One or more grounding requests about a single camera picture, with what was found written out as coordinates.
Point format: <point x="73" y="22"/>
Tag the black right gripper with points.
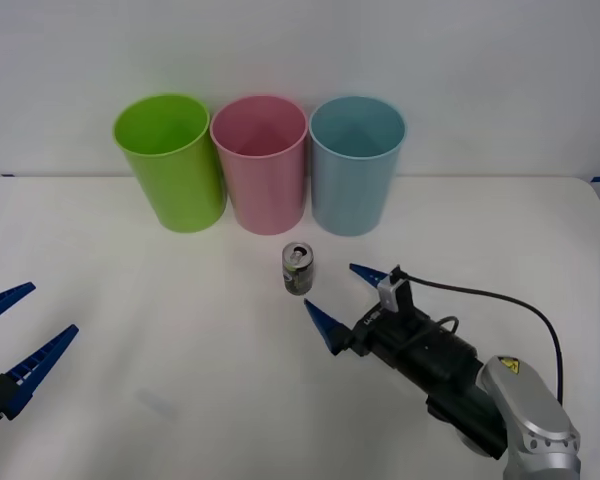
<point x="395" y="340"/>

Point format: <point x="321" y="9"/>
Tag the silver and black right arm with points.
<point x="525" y="395"/>

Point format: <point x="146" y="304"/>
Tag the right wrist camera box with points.
<point x="389" y="295"/>

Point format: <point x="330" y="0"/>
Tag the pink plastic bin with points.
<point x="262" y="190"/>

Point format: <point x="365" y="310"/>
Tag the green and silver drink can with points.
<point x="298" y="275"/>

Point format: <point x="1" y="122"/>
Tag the pale blue plastic bin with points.
<point x="352" y="195"/>

